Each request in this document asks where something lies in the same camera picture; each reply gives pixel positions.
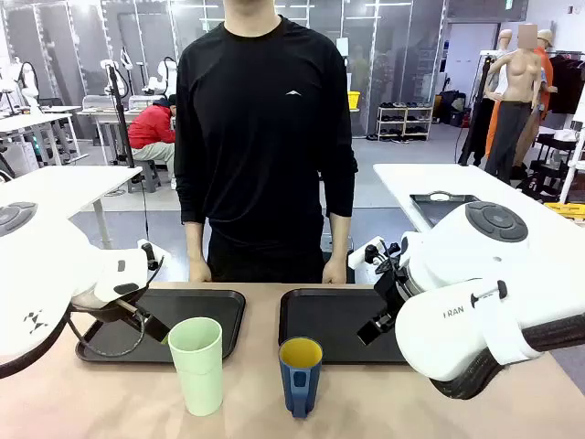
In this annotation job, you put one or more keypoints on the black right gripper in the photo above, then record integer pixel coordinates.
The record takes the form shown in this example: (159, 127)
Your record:
(388, 288)

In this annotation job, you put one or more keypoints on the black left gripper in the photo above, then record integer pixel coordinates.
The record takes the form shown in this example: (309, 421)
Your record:
(153, 327)

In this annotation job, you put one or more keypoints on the light green plastic cup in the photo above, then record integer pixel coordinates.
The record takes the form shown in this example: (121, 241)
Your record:
(196, 379)

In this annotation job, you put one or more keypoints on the person's left forearm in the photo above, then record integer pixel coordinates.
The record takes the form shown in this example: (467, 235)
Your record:
(339, 238)

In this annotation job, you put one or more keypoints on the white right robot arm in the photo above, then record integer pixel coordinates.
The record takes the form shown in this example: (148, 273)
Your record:
(457, 329)

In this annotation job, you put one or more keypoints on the person's right forearm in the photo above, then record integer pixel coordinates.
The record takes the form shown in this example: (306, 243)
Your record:
(196, 242)

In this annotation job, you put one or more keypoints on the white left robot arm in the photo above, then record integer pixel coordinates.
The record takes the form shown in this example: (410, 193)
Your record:
(36, 274)

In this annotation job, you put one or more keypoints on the person's left hand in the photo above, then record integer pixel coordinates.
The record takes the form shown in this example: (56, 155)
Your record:
(334, 272)

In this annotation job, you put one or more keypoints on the person's right hand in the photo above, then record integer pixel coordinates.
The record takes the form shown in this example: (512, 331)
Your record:
(198, 272)

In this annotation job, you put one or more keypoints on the black plastic serving tray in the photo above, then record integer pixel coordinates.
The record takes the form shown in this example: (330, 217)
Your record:
(329, 315)
(201, 304)

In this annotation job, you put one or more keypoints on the blue mug yellow inside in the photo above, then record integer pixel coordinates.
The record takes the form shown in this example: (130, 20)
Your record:
(297, 393)

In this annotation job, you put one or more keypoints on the white side table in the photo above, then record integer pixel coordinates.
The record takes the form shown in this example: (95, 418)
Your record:
(411, 178)
(55, 183)

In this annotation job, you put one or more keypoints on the grey step stool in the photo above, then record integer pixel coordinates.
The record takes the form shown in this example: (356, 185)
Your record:
(146, 171)

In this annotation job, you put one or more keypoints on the seated person red jacket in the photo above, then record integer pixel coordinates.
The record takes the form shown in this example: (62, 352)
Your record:
(148, 128)

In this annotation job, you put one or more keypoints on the white shoe rack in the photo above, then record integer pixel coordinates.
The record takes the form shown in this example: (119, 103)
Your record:
(404, 121)

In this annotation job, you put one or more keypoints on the person in black shirt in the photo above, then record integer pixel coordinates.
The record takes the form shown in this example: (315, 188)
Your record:
(260, 137)

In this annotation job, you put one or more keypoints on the yellow basket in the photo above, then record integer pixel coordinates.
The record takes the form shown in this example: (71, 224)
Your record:
(354, 100)

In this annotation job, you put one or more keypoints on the yellow crate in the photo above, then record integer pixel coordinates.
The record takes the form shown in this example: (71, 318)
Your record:
(569, 210)

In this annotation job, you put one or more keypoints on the white background desk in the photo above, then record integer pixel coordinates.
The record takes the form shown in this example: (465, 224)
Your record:
(98, 112)
(36, 120)

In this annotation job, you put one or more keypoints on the black cart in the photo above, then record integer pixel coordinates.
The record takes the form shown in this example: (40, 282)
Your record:
(548, 174)

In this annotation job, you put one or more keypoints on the black tripod stand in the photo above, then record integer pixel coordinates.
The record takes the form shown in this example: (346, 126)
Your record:
(120, 105)

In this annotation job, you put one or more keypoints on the black bags pile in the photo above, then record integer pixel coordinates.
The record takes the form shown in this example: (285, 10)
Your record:
(450, 105)

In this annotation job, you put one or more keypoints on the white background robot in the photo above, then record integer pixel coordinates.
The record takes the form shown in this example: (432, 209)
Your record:
(164, 73)
(27, 87)
(109, 80)

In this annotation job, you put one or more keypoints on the bare beige mannequin grey trousers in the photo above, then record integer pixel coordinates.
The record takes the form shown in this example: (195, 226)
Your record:
(518, 78)

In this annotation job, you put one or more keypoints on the mannequin orange dress and hat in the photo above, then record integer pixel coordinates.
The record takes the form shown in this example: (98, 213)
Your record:
(546, 68)

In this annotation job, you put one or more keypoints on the hanging black garments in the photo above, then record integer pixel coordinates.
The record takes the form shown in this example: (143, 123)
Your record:
(566, 82)

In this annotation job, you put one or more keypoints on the white mannequin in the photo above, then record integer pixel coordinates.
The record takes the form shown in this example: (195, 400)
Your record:
(505, 39)

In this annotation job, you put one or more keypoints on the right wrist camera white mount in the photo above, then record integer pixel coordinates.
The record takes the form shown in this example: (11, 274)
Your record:
(361, 256)

